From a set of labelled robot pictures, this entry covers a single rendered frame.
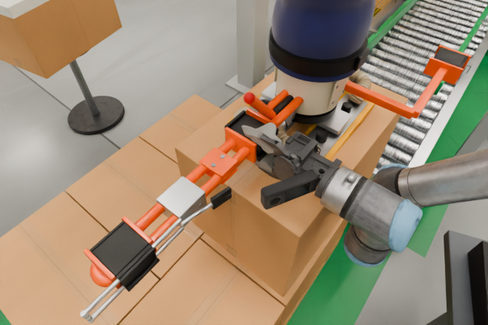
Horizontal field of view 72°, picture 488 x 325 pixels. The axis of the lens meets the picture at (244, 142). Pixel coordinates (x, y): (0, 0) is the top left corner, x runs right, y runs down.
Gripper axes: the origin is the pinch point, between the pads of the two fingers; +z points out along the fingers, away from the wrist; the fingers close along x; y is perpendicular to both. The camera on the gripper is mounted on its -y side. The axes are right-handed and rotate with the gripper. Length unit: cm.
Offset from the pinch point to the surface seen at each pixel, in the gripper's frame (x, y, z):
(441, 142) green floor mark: -120, 167, -43
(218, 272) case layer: -66, -9, 4
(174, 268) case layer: -66, -18, 17
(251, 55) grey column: -88, 129, 95
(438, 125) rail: -61, 108, -33
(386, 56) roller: -66, 155, 11
